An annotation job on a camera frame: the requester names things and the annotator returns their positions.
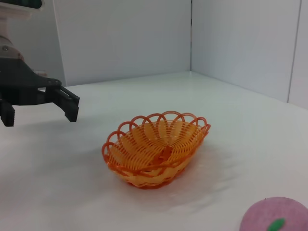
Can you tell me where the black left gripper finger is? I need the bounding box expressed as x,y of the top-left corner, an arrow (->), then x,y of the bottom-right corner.
45,85 -> 80,123
0,98 -> 16,127

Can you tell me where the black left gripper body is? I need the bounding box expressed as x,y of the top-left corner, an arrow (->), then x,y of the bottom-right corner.
0,57 -> 62,106

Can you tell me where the orange plastic woven basket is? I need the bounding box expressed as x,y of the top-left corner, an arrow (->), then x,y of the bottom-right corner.
101,110 -> 211,190

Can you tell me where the pink peach with green leaf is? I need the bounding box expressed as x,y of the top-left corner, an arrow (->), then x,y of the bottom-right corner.
239,196 -> 308,231

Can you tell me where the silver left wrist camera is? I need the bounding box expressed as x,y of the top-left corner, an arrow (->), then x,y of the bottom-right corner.
0,0 -> 44,12

